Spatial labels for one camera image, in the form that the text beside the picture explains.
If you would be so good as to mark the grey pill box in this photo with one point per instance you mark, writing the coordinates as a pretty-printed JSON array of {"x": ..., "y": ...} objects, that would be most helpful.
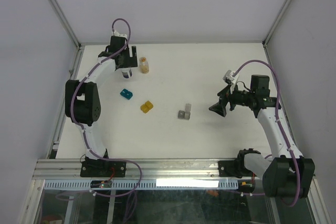
[{"x": 186, "y": 113}]

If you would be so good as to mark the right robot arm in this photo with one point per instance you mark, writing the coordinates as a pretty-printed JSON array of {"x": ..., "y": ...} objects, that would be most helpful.
[{"x": 289, "y": 173}]

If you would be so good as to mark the yellow pill box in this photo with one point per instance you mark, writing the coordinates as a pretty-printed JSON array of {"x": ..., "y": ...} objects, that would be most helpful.
[{"x": 146, "y": 107}]

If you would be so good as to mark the clear bottle with orange pills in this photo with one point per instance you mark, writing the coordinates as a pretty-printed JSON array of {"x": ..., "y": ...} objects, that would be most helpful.
[{"x": 144, "y": 65}]

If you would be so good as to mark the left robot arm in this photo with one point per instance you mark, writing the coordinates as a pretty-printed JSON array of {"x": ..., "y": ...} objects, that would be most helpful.
[{"x": 83, "y": 107}]

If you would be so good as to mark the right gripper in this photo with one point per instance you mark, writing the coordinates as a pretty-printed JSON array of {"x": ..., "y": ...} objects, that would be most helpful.
[{"x": 219, "y": 107}]

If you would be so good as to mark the white cap pill bottle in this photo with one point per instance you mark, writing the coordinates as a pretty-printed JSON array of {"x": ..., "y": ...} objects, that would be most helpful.
[{"x": 126, "y": 72}]

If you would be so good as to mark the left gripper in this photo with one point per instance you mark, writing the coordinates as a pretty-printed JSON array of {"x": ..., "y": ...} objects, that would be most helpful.
[{"x": 132, "y": 61}]

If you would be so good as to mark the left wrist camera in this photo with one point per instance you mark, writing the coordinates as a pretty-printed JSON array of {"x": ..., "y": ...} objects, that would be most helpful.
[{"x": 119, "y": 33}]

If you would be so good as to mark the left aluminium frame post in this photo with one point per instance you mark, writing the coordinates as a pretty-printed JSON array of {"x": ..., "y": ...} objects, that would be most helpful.
[{"x": 64, "y": 22}]

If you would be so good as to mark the white slotted cable duct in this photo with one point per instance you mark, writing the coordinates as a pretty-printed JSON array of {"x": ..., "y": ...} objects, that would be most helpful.
[{"x": 146, "y": 184}]

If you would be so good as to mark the blue pill box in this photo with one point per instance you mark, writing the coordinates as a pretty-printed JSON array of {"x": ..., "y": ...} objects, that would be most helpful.
[{"x": 126, "y": 94}]

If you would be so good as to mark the aluminium frame post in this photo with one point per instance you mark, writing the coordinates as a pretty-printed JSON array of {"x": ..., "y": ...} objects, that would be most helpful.
[
  {"x": 64, "y": 22},
  {"x": 286, "y": 4}
]

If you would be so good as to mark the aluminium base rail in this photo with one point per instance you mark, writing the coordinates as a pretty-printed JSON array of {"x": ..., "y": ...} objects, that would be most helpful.
[{"x": 200, "y": 168}]

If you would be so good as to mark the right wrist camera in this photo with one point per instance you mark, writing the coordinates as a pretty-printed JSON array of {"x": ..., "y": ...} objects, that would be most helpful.
[{"x": 231, "y": 78}]

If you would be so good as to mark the right aluminium frame post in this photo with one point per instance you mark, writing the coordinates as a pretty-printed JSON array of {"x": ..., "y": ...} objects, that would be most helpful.
[{"x": 286, "y": 4}]

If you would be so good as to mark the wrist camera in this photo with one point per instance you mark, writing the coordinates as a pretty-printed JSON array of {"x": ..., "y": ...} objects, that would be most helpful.
[
  {"x": 231, "y": 78},
  {"x": 119, "y": 33}
]

